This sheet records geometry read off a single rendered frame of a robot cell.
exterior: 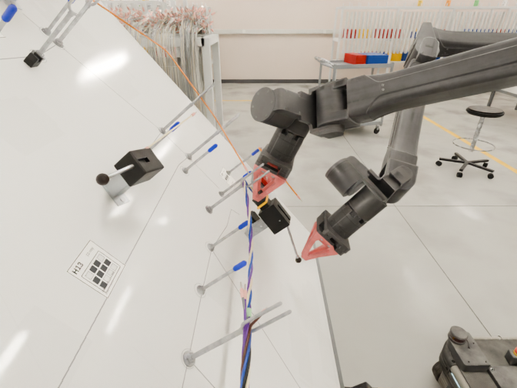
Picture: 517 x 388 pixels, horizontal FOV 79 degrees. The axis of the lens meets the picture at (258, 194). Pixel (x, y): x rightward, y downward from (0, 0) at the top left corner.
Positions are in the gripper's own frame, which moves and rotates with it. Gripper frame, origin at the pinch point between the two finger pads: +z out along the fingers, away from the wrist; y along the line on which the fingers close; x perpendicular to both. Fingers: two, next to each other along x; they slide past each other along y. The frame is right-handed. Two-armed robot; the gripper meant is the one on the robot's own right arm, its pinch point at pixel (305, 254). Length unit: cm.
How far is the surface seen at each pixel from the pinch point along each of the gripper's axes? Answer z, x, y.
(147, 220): 2.3, -28.0, 23.6
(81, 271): 2.2, -28.2, 36.8
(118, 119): -0.4, -43.6, 11.7
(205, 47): -8, -63, -64
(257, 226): 2.1, -12.2, 1.4
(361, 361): 51, 88, -67
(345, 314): 52, 80, -95
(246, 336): -4.2, -11.4, 36.0
